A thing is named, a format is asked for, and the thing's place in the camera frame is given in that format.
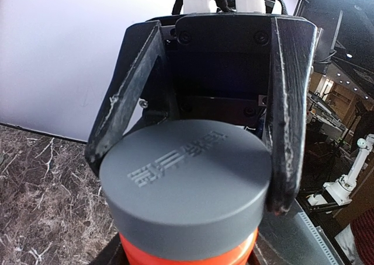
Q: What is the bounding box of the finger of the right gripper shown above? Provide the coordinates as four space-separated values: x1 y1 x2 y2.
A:
85 20 165 176
264 16 317 215

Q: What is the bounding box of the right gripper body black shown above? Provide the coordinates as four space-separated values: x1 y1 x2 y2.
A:
112 11 318 131

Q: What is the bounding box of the red pill bottle grey cap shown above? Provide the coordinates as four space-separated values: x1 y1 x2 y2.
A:
119 229 258 264

